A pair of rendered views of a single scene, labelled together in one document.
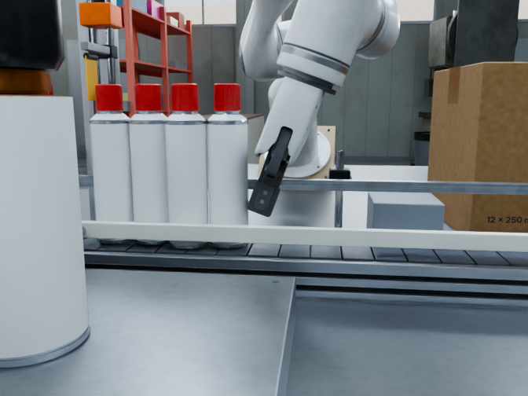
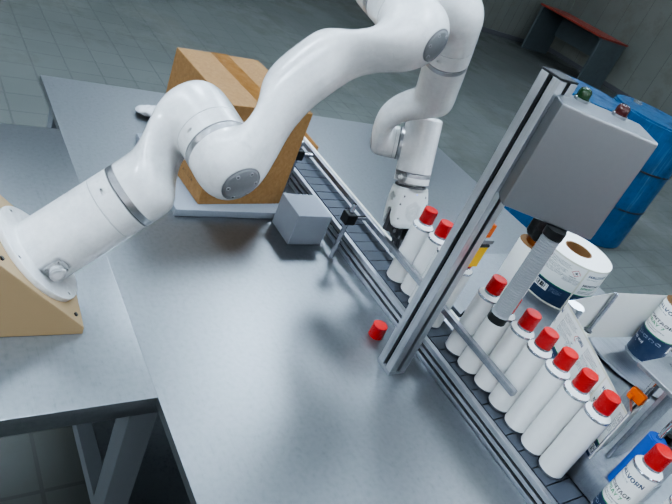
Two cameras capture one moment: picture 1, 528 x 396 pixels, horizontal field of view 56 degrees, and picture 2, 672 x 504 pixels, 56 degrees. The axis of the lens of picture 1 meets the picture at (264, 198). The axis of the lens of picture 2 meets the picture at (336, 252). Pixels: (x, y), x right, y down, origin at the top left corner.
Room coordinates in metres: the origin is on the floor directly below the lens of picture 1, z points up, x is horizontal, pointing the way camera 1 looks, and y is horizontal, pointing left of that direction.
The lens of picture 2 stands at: (1.75, 0.80, 1.66)
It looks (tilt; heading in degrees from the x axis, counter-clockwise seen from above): 30 degrees down; 221
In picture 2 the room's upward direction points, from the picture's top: 25 degrees clockwise
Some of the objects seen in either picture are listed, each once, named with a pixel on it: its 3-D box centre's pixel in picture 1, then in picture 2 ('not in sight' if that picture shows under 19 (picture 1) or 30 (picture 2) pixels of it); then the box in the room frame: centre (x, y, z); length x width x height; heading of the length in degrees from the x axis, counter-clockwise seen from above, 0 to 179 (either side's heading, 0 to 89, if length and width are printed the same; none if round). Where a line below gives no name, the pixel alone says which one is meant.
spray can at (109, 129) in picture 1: (112, 164); (449, 287); (0.66, 0.20, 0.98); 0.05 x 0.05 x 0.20
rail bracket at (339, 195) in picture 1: (339, 210); (349, 231); (0.69, -0.11, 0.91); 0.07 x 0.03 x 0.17; 173
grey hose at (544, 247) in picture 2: not in sight; (525, 276); (0.77, 0.38, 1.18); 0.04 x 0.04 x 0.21
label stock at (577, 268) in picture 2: not in sight; (564, 269); (0.11, 0.18, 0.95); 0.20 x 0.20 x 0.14
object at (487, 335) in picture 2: not in sight; (490, 332); (0.67, 0.34, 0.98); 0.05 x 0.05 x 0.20
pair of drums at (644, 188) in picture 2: not in sight; (583, 162); (-2.69, -1.21, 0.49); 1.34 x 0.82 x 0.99; 173
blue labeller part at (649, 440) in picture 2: not in sight; (629, 467); (0.66, 0.69, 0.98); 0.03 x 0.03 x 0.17
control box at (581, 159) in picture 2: not in sight; (570, 163); (0.75, 0.32, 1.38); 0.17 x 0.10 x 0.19; 138
